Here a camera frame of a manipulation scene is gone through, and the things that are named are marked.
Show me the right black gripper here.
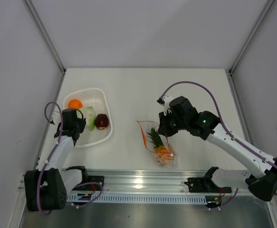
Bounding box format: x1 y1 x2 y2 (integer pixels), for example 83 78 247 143
158 109 188 138

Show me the clear zip bag orange zipper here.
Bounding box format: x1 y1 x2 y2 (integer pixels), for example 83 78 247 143
136 121 177 169

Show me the green white cabbage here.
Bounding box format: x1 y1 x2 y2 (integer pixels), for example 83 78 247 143
80 106 96 131

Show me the small orange pineapple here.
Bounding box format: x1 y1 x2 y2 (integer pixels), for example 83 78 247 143
147 127 175 166

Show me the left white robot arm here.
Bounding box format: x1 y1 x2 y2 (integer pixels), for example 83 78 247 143
24 108 89 213

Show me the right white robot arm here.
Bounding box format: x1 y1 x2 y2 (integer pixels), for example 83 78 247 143
157 95 277 202

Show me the orange fruit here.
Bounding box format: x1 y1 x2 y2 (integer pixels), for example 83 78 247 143
68 99 83 109

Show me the dark red fruit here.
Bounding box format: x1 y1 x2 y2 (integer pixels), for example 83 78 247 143
94 114 109 130

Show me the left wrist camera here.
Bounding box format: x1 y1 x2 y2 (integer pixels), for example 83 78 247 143
50 110 60 125

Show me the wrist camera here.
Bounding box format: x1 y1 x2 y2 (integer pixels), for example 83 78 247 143
157 95 174 116
50 110 60 125

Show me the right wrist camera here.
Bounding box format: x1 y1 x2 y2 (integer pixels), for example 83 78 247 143
157 95 174 116

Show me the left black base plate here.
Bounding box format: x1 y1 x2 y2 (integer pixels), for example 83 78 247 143
85 175 105 192

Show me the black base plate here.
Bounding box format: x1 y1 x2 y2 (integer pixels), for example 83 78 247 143
85 175 105 192
184 177 232 193

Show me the aluminium mounting rail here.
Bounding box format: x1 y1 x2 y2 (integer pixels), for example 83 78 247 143
18 170 277 196

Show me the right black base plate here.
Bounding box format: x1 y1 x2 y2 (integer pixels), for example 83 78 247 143
184 177 232 193

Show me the slotted grey cable duct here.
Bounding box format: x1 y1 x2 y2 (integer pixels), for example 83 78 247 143
66 192 207 204

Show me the right aluminium frame post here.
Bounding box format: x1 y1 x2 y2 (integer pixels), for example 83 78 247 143
228 0 277 76

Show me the aluminium frame post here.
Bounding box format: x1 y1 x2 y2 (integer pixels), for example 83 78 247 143
228 0 277 76
22 0 66 74

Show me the left aluminium frame post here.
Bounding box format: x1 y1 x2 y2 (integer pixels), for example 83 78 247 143
22 0 66 74

